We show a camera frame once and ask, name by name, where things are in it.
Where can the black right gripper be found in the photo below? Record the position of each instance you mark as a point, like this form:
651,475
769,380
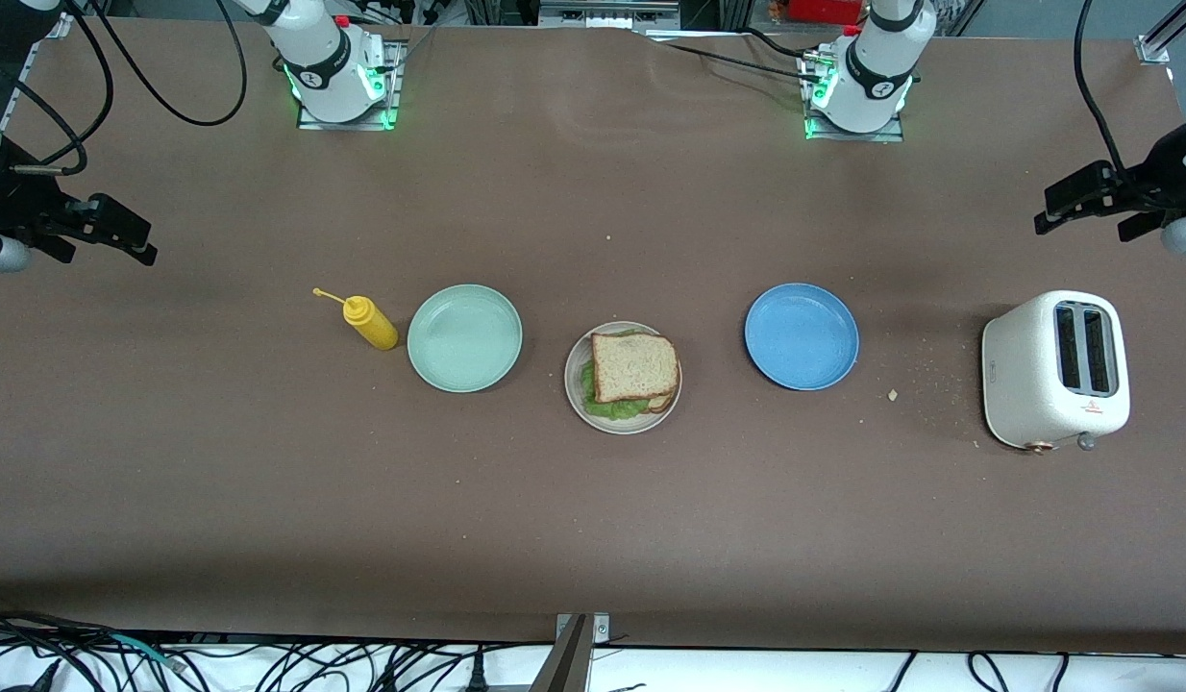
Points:
14,206

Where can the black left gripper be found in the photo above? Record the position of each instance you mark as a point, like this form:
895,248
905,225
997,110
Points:
1156,174

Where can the yellow squeeze sauce bottle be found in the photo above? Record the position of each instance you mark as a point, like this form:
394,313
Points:
372,325

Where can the brown bread slice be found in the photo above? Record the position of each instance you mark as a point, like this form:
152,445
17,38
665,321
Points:
662,402
633,367

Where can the green lettuce leaf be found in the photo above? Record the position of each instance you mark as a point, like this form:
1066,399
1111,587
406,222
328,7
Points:
612,408

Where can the blue plate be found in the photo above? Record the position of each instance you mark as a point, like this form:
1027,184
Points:
802,336

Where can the mint green plate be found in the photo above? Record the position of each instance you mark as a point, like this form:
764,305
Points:
464,338

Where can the beige plate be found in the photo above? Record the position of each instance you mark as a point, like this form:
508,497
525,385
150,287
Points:
574,394

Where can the white two-slot toaster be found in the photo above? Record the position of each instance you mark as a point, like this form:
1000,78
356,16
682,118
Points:
1025,384

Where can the red box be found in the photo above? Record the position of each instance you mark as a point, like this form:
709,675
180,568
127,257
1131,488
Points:
824,10

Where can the aluminium frame profile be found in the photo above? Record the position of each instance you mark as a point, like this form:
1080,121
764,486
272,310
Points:
1165,34
31,67

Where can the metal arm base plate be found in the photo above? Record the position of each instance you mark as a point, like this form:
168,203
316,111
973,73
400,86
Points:
348,120
852,136

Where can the dark frame bar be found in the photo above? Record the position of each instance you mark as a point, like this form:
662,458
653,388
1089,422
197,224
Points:
566,663

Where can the metal corner bracket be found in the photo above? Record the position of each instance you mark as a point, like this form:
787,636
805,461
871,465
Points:
601,627

